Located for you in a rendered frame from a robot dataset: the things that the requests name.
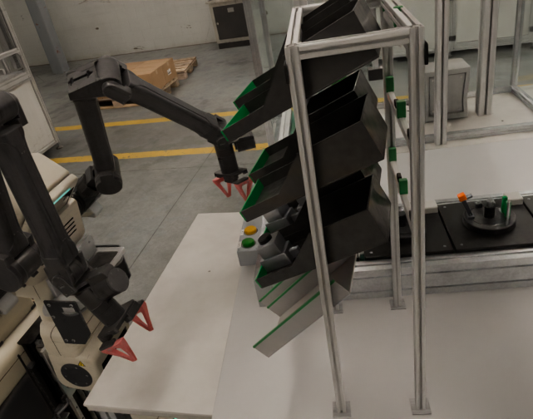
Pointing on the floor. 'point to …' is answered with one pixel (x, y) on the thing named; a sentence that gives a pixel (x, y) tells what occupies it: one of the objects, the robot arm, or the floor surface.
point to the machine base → (515, 110)
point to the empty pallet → (185, 66)
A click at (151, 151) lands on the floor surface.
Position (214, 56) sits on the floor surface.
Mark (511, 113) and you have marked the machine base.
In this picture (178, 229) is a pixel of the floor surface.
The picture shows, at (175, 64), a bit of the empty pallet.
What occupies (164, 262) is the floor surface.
